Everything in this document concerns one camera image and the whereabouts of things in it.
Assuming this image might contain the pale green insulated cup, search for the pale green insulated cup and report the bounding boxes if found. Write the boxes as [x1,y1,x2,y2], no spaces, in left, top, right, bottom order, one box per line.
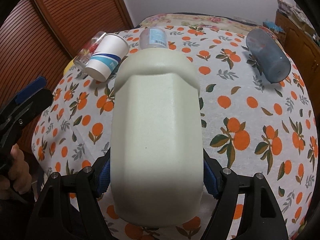
[110,48,203,228]

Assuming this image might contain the floral bed quilt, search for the floral bed quilt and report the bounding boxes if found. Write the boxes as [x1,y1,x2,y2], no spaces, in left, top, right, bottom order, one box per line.
[137,12,261,31]

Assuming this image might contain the white paper cup blue stripes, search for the white paper cup blue stripes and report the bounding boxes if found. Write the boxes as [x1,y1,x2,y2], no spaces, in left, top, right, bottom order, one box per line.
[84,34,129,82]

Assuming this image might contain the blue plastic bag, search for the blue plastic bag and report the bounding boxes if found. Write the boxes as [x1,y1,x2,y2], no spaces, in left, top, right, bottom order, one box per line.
[263,21,284,33]

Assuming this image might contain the frosted plastic bottle blue label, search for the frosted plastic bottle blue label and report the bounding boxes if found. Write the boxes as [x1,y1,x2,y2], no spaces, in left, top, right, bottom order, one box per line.
[139,27,168,50]

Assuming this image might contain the clear glass red print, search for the clear glass red print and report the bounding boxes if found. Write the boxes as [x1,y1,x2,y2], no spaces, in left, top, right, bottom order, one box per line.
[73,31,106,70]

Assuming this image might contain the wooden sideboard cabinet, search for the wooden sideboard cabinet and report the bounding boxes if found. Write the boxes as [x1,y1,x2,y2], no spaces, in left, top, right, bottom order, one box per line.
[274,10,320,100]

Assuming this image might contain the blue translucent plastic cup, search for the blue translucent plastic cup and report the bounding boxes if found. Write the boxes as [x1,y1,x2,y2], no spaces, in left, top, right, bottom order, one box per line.
[246,28,291,83]

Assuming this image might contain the person left hand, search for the person left hand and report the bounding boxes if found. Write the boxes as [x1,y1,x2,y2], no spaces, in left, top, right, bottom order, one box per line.
[0,144,32,200]

